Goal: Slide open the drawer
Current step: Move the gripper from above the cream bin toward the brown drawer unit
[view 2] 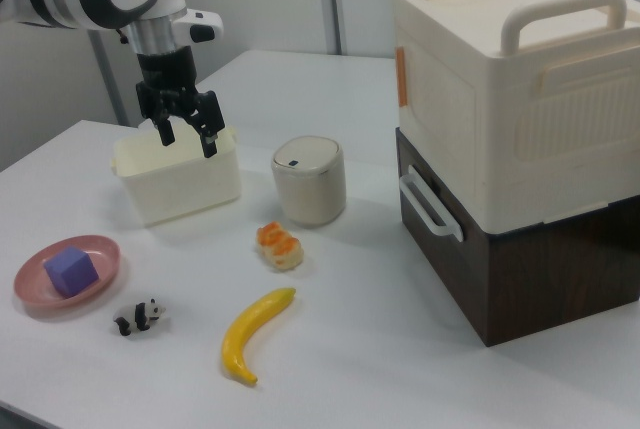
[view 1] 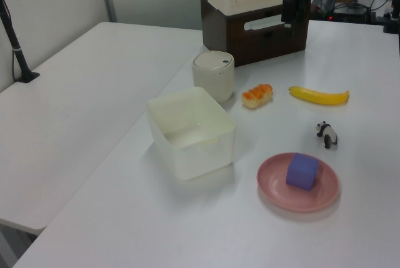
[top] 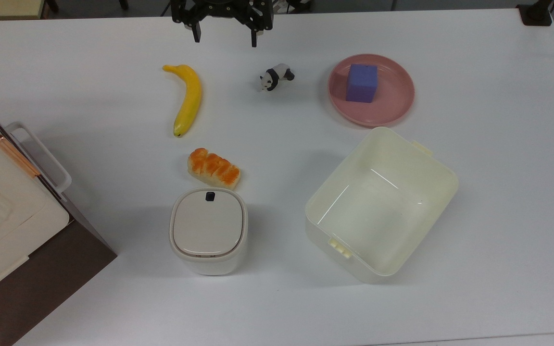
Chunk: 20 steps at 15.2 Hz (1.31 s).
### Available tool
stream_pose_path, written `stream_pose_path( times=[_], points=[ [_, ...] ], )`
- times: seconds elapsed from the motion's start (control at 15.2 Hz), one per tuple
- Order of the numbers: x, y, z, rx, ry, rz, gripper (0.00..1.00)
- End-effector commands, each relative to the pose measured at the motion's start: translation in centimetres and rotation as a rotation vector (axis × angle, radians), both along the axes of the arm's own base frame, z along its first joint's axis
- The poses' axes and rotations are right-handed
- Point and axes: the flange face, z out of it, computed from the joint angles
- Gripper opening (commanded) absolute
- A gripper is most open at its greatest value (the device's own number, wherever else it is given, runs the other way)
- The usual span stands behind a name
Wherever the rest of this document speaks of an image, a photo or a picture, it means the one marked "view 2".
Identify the pink plastic plate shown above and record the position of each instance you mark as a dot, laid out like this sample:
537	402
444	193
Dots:
100	254

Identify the orange tag on storage box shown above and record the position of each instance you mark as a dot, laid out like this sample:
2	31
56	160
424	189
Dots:
402	76

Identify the yellow toy banana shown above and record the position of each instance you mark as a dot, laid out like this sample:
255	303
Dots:
250	329

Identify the small panda figurine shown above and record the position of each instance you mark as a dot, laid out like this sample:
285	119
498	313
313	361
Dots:
135	319

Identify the cream rectangular plastic bin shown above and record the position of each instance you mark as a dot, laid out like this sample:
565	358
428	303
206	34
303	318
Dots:
180	184

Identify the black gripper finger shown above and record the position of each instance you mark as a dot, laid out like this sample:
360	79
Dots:
166	131
209	141

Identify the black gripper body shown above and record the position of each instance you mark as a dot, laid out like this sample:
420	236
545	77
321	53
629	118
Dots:
165	74

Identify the toy shrimp sushi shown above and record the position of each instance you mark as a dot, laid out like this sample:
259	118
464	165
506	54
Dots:
280	249

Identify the purple cube block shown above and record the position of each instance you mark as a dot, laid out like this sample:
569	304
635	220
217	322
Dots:
70	271

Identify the small beige lidded trash can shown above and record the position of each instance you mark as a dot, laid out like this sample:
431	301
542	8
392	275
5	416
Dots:
310	184

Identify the dark wood drawer cabinet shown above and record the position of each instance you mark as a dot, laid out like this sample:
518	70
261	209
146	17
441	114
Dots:
560	274

